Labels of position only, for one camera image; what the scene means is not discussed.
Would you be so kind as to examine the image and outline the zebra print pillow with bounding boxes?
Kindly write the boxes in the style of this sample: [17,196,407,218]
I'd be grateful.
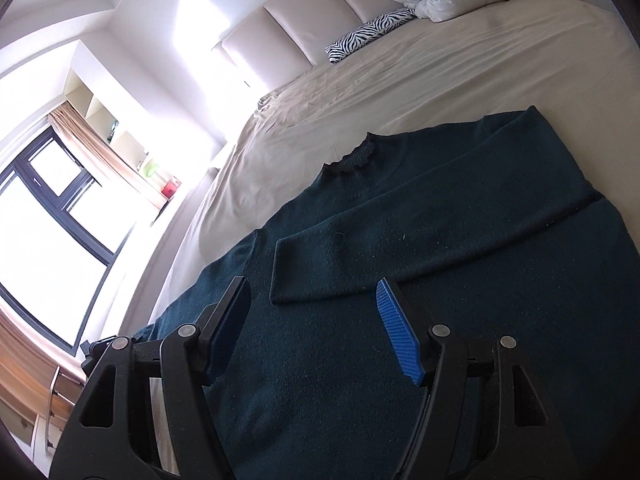
[325,8,418,65]

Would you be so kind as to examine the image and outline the white wall shelf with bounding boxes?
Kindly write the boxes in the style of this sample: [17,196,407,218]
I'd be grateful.
[62,67,183,221]

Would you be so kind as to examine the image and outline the beige curtain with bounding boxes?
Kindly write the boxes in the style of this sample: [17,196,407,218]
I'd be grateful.
[47,101,171,211]
[0,310,86,426]

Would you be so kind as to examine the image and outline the white padded headboard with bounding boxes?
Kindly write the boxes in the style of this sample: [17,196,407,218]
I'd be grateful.
[212,0,401,106]

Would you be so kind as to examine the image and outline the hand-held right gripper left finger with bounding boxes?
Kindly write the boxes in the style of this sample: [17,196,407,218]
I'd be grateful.
[47,276,249,480]

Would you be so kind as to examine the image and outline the bed with beige sheet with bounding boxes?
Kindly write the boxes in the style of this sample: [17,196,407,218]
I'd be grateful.
[147,0,640,480]

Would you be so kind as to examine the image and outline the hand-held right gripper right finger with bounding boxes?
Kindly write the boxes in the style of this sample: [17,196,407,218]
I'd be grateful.
[375,278,598,480]

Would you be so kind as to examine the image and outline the dark teal knit sweater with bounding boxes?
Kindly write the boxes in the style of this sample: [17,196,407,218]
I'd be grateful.
[131,106,628,480]

